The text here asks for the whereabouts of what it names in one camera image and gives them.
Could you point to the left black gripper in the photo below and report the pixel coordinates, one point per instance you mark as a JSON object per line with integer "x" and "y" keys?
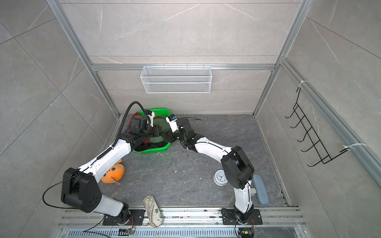
{"x": 156, "y": 130}

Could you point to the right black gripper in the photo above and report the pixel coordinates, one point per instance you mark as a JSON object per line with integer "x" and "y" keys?
{"x": 170, "y": 137}

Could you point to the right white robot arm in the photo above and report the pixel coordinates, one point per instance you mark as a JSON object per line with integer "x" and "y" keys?
{"x": 236, "y": 165}

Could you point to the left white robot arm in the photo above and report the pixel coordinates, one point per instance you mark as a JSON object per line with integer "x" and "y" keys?
{"x": 80, "y": 187}

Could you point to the red polka dot skirt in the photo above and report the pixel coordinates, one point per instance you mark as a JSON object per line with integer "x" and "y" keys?
{"x": 135, "y": 123}

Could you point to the green plastic basket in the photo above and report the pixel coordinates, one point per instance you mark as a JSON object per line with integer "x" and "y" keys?
{"x": 157, "y": 144}

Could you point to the white round clock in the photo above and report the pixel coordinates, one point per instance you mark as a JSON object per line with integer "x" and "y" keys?
{"x": 220, "y": 178}

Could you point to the orange plush toy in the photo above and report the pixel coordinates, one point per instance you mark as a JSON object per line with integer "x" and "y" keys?
{"x": 114, "y": 174}

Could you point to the patterned beige shoe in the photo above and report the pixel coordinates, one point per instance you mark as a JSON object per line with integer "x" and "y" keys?
{"x": 154, "y": 213}

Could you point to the blue grey insole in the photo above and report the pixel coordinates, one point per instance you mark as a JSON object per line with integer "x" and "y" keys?
{"x": 261, "y": 192}

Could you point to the white wire mesh basket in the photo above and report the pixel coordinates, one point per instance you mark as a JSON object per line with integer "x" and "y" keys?
{"x": 176, "y": 79}

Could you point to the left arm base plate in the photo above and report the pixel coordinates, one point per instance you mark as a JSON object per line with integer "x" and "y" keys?
{"x": 127, "y": 218}

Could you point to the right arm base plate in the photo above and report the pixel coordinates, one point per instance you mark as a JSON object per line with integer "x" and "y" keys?
{"x": 234, "y": 216}

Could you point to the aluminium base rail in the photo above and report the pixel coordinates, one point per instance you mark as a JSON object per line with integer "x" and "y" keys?
{"x": 208, "y": 222}

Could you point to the black wall hook rack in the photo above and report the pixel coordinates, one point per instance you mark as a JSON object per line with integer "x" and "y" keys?
{"x": 311, "y": 135}

